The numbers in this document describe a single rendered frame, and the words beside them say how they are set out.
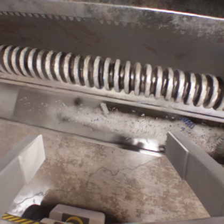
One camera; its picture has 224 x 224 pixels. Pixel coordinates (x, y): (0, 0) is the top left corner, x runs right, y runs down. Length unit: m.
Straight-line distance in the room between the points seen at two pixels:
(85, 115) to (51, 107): 0.12
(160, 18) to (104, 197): 0.89
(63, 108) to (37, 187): 0.64
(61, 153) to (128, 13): 0.87
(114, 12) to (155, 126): 0.38
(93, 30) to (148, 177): 0.80
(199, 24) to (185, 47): 0.08
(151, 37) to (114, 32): 0.05
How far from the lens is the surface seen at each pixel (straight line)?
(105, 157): 0.92
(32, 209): 0.99
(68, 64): 0.20
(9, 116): 0.65
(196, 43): 0.27
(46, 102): 0.58
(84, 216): 0.89
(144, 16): 0.19
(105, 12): 0.20
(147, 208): 0.99
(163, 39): 0.26
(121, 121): 0.50
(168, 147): 0.16
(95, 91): 0.25
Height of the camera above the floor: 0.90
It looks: 80 degrees down
